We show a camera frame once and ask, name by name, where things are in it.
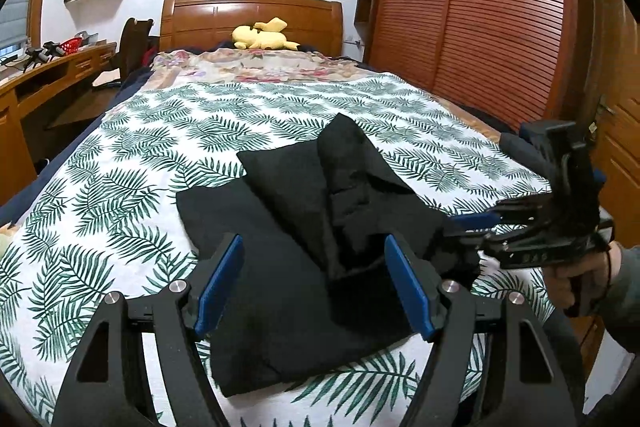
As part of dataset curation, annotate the black coat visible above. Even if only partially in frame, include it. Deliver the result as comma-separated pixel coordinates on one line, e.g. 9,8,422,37
175,112,484,401

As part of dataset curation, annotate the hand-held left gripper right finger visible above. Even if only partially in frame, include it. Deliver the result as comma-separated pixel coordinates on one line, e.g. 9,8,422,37
383,234,586,427

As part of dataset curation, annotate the dark wooden chair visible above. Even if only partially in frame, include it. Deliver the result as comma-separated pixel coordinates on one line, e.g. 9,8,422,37
118,17,155,84

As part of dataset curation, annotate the wooden headboard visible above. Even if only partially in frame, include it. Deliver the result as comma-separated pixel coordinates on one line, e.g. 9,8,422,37
159,0,345,58

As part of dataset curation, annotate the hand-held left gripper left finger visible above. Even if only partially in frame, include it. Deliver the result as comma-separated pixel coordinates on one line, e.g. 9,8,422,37
50,233,245,427

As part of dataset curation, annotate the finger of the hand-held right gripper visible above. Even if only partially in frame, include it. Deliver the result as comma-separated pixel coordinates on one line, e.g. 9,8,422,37
442,226,501,253
451,206,504,228

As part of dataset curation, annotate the grey window blind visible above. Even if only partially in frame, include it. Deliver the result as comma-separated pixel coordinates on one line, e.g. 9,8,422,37
0,0,38,54

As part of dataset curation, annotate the leaf print bed sheet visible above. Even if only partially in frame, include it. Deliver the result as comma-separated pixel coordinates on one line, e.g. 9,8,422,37
0,71,557,427

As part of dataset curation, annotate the person's right forearm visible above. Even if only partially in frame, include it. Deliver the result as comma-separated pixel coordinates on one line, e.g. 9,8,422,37
590,246,640,354

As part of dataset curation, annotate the floral blanket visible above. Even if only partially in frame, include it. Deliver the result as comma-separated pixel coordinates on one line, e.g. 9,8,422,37
149,49,383,84

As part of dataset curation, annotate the wooden slatted wardrobe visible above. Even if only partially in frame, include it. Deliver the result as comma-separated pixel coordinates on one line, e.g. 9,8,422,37
353,0,597,134

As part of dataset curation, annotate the folded dark grey garment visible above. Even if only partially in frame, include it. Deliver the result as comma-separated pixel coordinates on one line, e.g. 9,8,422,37
499,132,554,180

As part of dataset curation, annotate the wooden door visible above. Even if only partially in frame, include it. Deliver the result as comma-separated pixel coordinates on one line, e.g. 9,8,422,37
592,0,640,378

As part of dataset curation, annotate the person's right hand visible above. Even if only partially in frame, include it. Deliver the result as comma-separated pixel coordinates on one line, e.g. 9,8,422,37
546,246,624,319

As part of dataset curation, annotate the yellow plush toy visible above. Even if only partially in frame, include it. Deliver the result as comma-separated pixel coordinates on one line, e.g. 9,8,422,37
230,17,301,52

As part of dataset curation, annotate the wooden desk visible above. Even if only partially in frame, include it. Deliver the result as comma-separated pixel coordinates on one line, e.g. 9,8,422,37
0,41,119,204

